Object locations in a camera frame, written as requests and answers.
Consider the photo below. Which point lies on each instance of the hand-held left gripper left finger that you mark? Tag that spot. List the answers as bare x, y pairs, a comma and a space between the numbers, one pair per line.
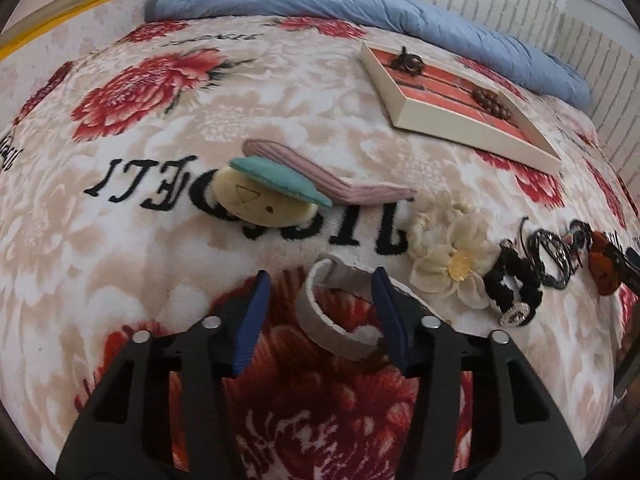
250, 325

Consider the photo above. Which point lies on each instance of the rust red scrunchie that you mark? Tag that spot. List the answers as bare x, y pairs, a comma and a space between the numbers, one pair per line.
605, 265

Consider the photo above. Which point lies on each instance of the cream flower scrunchie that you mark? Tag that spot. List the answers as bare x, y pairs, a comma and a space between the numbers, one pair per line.
465, 240

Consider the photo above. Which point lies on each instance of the white tray with red lining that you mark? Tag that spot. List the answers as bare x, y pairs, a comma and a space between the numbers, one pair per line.
450, 125

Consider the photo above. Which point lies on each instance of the blue rolled quilt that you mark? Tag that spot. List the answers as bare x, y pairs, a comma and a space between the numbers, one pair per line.
350, 5

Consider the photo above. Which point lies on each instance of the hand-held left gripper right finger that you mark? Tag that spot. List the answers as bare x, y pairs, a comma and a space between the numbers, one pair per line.
390, 320

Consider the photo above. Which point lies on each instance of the floral printed blanket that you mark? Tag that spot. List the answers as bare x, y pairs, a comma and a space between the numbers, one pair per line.
300, 100

